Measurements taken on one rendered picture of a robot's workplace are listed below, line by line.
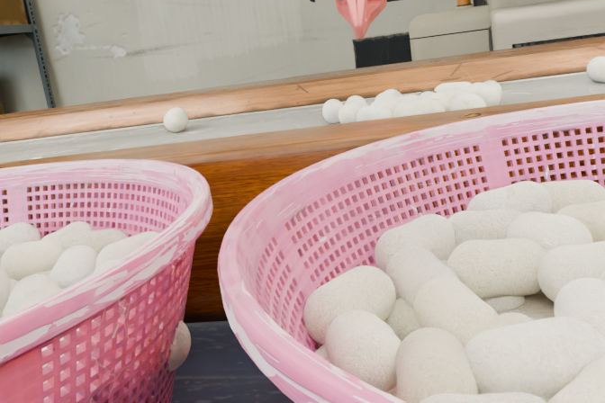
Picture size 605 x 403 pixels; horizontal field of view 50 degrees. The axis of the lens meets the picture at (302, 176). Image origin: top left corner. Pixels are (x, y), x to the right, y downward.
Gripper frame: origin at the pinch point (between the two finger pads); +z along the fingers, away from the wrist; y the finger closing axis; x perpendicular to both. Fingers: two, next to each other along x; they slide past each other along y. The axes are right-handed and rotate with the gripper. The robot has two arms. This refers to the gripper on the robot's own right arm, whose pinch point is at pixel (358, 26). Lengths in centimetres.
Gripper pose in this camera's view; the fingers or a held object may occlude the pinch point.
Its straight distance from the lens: 57.8
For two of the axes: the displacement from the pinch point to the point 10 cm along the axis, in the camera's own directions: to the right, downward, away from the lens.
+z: -0.3, 8.2, -5.8
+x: 2.0, 5.7, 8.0
